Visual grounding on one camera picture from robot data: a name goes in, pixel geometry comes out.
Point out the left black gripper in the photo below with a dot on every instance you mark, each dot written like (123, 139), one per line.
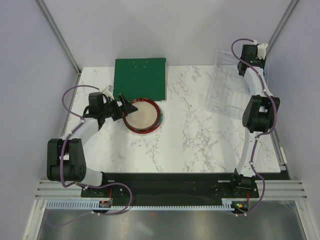
(120, 112)

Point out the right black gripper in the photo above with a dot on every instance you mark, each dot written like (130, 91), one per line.
(263, 62)

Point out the dark red plate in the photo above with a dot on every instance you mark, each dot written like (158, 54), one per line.
(145, 118)
(142, 132)

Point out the dark red plate front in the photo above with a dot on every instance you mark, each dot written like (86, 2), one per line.
(142, 132)

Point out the red and teal floral plate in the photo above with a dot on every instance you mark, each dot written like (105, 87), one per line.
(161, 119)

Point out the blue plate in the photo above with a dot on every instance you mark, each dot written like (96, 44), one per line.
(267, 66)

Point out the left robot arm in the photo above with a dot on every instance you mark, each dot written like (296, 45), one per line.
(66, 161)

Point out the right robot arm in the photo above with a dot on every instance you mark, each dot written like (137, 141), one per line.
(259, 117)

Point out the clear dish rack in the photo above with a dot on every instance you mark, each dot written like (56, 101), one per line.
(229, 93)

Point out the green board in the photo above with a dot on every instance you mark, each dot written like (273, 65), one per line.
(136, 78)

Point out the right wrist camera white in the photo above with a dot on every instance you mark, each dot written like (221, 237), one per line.
(261, 50)

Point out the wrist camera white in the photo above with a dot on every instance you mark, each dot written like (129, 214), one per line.
(108, 91)
(261, 50)

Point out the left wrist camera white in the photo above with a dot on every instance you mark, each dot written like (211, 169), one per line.
(108, 91)

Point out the right aluminium frame post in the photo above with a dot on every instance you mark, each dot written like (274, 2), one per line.
(281, 24)

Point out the aluminium frame post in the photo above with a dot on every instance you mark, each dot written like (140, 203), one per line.
(58, 35)
(281, 24)

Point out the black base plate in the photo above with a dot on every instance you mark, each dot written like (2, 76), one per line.
(168, 189)

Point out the white cable duct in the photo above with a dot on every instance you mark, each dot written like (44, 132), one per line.
(100, 205)

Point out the left aluminium frame post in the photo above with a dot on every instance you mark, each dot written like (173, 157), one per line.
(58, 35)

